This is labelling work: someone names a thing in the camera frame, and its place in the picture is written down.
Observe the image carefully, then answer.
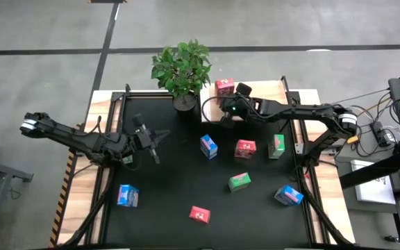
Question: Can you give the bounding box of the black power adapter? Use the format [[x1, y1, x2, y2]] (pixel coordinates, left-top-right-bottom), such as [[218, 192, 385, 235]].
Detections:
[[369, 121, 392, 147]]

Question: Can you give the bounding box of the black metal table frame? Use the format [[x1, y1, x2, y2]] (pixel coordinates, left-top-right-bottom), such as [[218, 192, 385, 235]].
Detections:
[[59, 75, 356, 248]]

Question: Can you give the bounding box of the wooden shelf board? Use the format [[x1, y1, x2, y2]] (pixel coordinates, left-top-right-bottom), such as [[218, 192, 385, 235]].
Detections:
[[199, 80, 291, 123]]

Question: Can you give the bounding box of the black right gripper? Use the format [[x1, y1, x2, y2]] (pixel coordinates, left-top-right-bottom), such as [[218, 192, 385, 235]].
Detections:
[[219, 82, 256, 129]]

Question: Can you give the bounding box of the blue cereal box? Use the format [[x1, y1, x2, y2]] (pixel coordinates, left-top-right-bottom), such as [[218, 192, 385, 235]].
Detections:
[[274, 184, 305, 207], [199, 134, 219, 161], [116, 183, 140, 208]]

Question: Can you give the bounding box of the green potted plant black pot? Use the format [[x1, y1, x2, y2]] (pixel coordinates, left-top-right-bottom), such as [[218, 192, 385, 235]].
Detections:
[[150, 38, 212, 113]]

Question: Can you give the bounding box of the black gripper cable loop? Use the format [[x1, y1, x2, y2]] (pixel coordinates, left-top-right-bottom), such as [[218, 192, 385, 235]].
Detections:
[[201, 95, 226, 124]]

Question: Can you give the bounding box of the white board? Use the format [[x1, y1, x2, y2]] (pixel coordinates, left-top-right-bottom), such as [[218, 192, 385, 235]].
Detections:
[[351, 159, 397, 205]]

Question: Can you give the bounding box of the thin grey cable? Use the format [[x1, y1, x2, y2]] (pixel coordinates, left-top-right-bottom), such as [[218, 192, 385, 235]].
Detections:
[[331, 88, 391, 105]]

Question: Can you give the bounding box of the black diagonal beam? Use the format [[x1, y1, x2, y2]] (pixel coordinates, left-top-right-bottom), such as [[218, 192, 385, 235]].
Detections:
[[338, 144, 400, 190]]

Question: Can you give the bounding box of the red cereal box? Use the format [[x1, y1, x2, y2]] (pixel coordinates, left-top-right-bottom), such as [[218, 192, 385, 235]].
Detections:
[[215, 78, 236, 97], [233, 139, 258, 160], [188, 205, 212, 224]]

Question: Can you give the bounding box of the yellow black hazard tape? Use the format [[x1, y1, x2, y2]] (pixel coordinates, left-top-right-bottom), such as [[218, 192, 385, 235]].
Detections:
[[49, 123, 85, 248]]

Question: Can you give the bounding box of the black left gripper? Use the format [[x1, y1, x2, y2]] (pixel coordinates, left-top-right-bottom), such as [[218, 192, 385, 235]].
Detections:
[[130, 115, 172, 165]]

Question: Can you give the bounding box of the grey side table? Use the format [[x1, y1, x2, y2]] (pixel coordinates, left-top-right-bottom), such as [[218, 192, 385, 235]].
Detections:
[[335, 152, 400, 250]]

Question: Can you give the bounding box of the black table mat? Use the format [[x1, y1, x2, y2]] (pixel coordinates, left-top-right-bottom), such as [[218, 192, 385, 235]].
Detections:
[[104, 97, 312, 246]]

